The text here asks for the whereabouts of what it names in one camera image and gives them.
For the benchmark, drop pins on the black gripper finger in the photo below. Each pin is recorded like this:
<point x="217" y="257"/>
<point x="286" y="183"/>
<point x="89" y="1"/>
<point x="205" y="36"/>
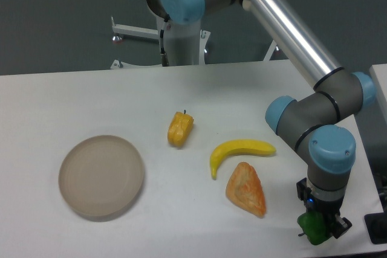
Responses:
<point x="338" y="226"/>
<point x="304" y="194"/>

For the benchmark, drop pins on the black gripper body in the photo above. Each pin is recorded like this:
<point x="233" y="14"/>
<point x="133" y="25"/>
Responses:
<point x="327" y="202"/>

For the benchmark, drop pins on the green toy pepper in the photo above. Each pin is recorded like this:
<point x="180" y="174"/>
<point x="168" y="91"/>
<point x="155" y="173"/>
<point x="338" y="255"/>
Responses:
<point x="313" y="226"/>

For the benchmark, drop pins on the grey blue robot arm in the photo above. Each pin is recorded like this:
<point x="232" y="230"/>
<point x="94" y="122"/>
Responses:
<point x="309" y="126"/>

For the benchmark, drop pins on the yellow toy pepper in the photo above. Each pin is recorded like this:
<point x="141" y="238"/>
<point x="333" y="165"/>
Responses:
<point x="179" y="129"/>

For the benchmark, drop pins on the black device at edge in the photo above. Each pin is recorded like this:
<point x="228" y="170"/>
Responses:
<point x="376" y="226"/>

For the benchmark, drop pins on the orange toy pastry triangle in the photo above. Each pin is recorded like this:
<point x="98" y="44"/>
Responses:
<point x="244" y="190"/>

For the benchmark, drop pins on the yellow toy banana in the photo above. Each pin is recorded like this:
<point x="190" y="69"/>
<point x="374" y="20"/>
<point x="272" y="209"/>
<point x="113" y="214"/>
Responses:
<point x="238" y="147"/>

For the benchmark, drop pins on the white side table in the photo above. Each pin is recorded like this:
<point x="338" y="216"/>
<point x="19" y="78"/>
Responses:
<point x="378" y="74"/>

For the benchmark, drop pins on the beige round plate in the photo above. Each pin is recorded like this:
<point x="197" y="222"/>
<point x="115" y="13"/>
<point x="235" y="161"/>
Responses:
<point x="100" y="178"/>

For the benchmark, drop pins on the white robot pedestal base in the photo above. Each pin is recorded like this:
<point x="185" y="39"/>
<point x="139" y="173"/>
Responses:
<point x="227" y="36"/>

